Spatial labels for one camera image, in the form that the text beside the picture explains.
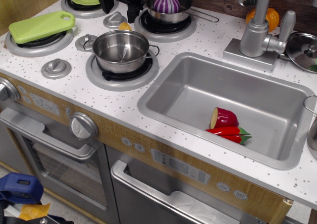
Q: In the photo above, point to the green cutting board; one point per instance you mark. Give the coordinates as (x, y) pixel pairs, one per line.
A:
(41, 26)

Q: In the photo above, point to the orange toy bell pepper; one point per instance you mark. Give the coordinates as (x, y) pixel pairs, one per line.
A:
(272, 17)

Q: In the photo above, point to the dishwasher door with handle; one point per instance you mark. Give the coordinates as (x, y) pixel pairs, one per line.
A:
(146, 195)

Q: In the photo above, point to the silver stove knob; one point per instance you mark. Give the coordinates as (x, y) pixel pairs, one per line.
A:
(85, 43)
(114, 20)
(55, 69)

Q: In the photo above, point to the small steel saucepan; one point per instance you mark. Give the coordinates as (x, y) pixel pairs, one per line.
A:
(182, 15)

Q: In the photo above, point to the rear right burner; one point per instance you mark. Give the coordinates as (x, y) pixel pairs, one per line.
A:
(164, 33)

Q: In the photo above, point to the purple striped toy onion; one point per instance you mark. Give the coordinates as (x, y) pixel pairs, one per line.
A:
(166, 6)

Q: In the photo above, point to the red toy chili pepper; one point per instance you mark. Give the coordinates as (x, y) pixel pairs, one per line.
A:
(232, 133)

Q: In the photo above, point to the blue clamp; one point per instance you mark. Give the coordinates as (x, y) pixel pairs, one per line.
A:
(20, 188)

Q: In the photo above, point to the front left burner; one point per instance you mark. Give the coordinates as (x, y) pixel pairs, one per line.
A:
(45, 50)

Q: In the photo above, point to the silver oven dial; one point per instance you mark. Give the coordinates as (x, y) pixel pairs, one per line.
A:
(82, 126)
(8, 91)

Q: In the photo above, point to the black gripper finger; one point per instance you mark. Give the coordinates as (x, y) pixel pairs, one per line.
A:
(107, 5)
(134, 9)

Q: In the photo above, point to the rear left burner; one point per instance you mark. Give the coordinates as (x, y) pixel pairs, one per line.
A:
(85, 13)

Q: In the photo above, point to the toy eggplant half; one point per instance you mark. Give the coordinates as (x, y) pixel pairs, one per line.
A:
(223, 118)

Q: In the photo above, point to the yellow toy corn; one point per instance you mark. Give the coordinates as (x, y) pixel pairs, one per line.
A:
(125, 26)

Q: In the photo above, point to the steel kettle at edge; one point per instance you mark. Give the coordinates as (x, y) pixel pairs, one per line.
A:
(312, 133)

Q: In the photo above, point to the silver oven dial left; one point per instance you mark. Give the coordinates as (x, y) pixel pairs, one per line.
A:
(8, 91)

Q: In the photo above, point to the steel pot lid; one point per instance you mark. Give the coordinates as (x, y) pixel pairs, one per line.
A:
(301, 48)

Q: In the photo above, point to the silver stove knob front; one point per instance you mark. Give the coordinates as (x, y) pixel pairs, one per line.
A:
(55, 69)

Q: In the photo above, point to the burner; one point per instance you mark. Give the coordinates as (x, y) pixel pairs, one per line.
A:
(94, 74)
(85, 13)
(45, 50)
(164, 33)

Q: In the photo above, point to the silver stove knob middle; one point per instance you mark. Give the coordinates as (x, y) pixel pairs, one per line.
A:
(85, 43)

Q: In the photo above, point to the silver stove knob rear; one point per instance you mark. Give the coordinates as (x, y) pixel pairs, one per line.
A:
(114, 20)

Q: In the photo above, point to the steel pot with handles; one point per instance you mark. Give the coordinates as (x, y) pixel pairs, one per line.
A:
(122, 51)

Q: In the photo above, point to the silver oven dial right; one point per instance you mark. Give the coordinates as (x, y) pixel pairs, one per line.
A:
(82, 126)

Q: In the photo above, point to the yellow tape piece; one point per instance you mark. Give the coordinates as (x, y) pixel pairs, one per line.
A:
(33, 211)

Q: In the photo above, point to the oven door with handle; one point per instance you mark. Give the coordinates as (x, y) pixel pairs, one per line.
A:
(76, 171)

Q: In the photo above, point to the silver toy faucet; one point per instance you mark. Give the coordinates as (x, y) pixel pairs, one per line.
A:
(258, 48)

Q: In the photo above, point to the front right burner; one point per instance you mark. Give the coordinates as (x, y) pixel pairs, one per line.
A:
(94, 74)

